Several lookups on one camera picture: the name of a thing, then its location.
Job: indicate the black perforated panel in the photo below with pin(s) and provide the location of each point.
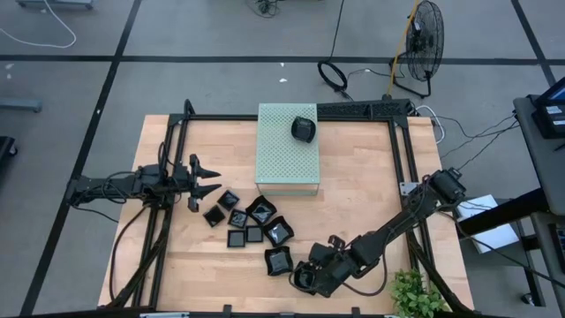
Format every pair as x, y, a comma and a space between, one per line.
362, 109

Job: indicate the black support beam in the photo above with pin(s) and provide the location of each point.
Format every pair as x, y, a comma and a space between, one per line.
507, 212

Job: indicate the laptop with blue screen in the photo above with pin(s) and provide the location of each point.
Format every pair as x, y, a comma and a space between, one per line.
552, 115

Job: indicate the black metal table frame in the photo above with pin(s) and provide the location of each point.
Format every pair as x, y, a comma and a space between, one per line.
220, 117

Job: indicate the grey side table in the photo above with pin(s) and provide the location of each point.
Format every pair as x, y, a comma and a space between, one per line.
543, 163

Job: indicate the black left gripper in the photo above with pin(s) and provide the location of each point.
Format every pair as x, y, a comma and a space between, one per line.
193, 185

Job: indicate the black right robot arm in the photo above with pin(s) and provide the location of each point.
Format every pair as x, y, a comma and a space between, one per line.
397, 223

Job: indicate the wavy square black plate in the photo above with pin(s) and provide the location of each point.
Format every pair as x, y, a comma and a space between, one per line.
278, 260
261, 210
278, 231

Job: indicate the green potted plant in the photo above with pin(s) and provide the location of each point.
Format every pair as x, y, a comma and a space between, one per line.
415, 296

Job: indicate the grey flat bar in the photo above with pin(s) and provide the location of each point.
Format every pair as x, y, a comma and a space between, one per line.
20, 105

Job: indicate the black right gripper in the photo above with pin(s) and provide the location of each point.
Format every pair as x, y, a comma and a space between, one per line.
337, 269

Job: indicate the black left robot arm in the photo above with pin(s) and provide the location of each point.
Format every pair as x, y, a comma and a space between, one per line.
101, 185

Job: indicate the white paper box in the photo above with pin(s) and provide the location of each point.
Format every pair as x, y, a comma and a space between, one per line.
494, 236

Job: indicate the green perforated metal shelf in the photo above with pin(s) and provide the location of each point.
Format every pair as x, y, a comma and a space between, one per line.
278, 150

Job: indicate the grey cart base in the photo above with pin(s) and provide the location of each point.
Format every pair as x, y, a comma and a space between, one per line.
53, 3

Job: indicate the black floor fan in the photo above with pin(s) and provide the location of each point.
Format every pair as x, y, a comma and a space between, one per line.
424, 44

